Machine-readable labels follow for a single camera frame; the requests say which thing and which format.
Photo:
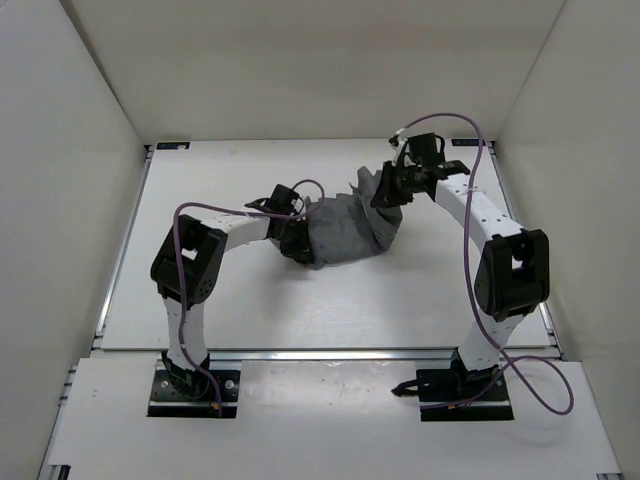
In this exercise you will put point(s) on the right blue corner label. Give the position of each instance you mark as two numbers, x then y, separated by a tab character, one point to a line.
465	142

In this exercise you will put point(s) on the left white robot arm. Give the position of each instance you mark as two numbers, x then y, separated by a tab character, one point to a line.
187	267

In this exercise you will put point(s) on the aluminium front rail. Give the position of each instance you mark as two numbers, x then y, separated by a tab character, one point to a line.
343	354

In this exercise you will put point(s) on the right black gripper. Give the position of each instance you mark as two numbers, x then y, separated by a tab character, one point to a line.
385	195

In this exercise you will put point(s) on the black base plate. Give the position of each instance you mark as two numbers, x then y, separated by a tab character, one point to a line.
165	401
454	395

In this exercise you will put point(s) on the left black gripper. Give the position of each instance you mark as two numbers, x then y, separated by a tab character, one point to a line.
300	250

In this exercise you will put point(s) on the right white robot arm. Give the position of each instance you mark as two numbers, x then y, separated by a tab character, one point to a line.
512	277

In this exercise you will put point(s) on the blue corner label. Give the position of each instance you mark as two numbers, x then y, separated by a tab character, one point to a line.
172	146
465	142

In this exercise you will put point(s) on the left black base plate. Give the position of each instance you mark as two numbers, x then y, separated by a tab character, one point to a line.
165	401

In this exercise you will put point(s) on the grey pleated skirt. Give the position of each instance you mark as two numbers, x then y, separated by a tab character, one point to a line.
346	228

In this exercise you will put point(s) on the left blue corner label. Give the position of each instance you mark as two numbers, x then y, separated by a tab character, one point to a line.
172	146

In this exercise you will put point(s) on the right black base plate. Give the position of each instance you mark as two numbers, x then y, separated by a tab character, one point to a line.
454	395

